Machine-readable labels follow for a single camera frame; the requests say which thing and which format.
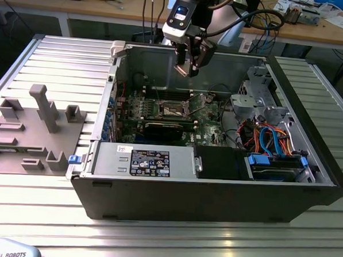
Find black graphics card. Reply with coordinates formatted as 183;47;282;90
118;116;197;143

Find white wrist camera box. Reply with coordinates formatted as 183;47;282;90
161;4;193;45

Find black camera cable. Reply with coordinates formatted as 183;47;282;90
204;5;286;42

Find red wire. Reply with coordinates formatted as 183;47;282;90
117;79;128;100

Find pale grey case latch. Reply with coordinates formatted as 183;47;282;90
110;40;127;59

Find grey device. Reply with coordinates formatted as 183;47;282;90
299;7;322;27

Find silver metal disk bay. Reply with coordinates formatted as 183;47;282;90
229;93;268;121

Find grey parts rack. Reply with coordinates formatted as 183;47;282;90
0;82;90;178

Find blue box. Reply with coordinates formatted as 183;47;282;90
313;0;343;9

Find pale blue teach pendant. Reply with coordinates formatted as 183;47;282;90
0;237;43;257

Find black wire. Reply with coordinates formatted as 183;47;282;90
218;97;245;149

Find white papers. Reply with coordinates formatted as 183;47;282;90
323;12;343;29

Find silver CPU plate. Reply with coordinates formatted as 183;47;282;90
173;59;193;78

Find black drive bay cover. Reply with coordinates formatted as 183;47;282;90
193;145;249;182

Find copper coil cooler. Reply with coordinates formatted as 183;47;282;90
282;4;303;26

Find metal socket cover frame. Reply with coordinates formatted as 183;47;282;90
184;93;209;116

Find hard disk in blue carrier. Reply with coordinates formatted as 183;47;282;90
242;151;309;184

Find green motherboard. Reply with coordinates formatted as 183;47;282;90
114;87;240;149

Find silver power supply with label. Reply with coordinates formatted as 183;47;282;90
93;141;199;182

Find black open PC case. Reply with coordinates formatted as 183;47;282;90
64;36;343;233

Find wooden desk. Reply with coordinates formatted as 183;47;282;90
0;0;343;49

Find CPU socket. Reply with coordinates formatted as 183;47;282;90
156;98;191;121

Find black RAM slot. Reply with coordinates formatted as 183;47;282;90
143;87;195;96
142;93;195;103

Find blue wire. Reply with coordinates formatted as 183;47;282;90
257;126;276;157
267;126;286;158

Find orange wire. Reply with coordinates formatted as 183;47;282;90
244;128;262;152
273;128;296;156

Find black upright box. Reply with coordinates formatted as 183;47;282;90
245;0;261;29

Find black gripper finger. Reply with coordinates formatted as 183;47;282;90
175;41;189;67
188;37;218;79

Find white printed card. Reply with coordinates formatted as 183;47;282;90
240;39;253;53

